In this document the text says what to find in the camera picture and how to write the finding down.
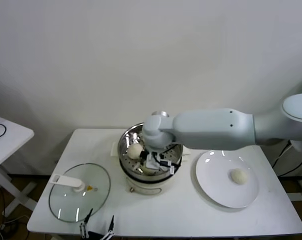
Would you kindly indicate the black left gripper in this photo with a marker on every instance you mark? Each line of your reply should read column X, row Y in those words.
column 94, row 236

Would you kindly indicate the white steamed baozi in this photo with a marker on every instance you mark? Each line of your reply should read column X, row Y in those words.
column 146, row 170
column 238, row 176
column 134, row 150

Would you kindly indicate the stainless steel steamer basket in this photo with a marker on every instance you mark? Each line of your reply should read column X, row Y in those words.
column 124, row 145

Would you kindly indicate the white electric cooker base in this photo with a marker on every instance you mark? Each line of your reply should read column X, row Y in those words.
column 146, row 188

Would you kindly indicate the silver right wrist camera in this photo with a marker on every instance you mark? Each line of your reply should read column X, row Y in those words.
column 151, row 162

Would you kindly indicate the white oval plate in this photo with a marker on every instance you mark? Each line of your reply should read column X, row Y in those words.
column 216, row 180

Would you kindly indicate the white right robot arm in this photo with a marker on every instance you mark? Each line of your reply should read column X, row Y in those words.
column 216, row 127

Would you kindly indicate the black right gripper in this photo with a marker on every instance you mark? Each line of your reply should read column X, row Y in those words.
column 143, row 155

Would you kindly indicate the white side table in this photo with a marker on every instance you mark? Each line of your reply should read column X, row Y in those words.
column 11, row 140

